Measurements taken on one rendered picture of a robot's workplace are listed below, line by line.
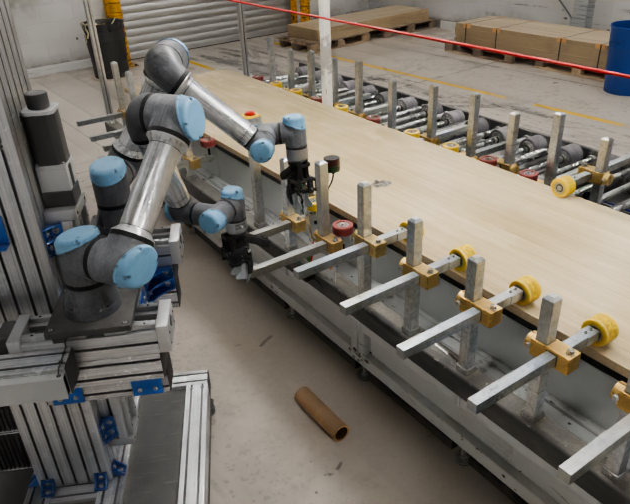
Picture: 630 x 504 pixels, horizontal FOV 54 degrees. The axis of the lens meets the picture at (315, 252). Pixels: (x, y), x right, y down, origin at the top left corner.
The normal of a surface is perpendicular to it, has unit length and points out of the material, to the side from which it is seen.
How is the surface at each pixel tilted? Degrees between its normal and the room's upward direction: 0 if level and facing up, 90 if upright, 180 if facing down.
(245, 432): 0
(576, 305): 0
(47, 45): 90
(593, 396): 90
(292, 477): 0
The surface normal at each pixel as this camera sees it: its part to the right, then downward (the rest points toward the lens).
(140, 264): 0.87, 0.29
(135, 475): -0.04, -0.87
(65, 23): 0.61, 0.37
